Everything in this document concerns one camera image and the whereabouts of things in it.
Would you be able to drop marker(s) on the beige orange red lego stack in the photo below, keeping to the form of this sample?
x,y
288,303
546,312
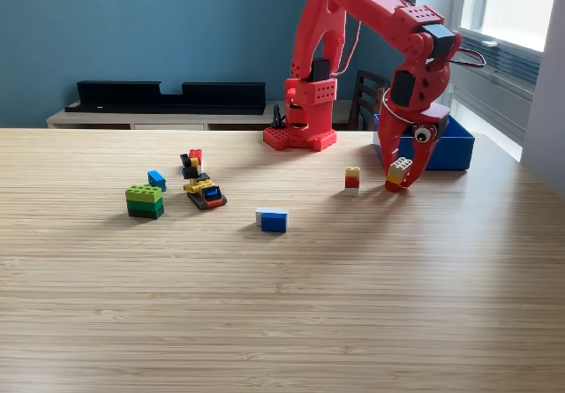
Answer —
x,y
398,170

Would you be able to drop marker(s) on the blue plastic bin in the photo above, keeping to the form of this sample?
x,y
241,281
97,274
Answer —
x,y
454,150

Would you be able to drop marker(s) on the yellow red white lego stack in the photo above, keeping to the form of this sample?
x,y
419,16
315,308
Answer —
x,y
352,181

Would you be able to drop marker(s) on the blue and white lego block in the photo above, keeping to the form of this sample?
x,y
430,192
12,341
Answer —
x,y
273,223

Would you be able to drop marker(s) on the small blue lego brick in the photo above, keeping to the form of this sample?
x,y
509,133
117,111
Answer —
x,y
157,180

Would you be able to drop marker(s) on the green lego block stack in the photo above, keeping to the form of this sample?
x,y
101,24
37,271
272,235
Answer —
x,y
145,201

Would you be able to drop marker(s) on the dark wooden chair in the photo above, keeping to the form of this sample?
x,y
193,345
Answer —
x,y
358,101

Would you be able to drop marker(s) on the grey window vent grille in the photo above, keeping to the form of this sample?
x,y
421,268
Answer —
x,y
512,66

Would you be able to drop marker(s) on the white window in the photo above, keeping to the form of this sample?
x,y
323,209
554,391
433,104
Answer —
x,y
521,4

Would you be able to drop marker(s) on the yellow toy digger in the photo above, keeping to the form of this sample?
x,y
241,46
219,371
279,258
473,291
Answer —
x,y
205,194

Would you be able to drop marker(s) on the pale wooden sideboard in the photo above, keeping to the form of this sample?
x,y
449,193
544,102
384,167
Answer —
x,y
88,120

